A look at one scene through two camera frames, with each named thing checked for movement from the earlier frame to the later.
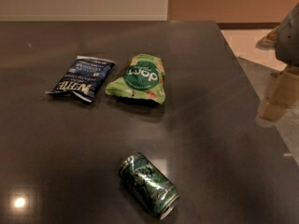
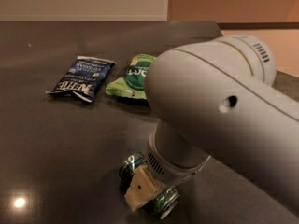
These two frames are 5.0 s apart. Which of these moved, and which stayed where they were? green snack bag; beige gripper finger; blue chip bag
Moved: beige gripper finger
Stayed: green snack bag; blue chip bag
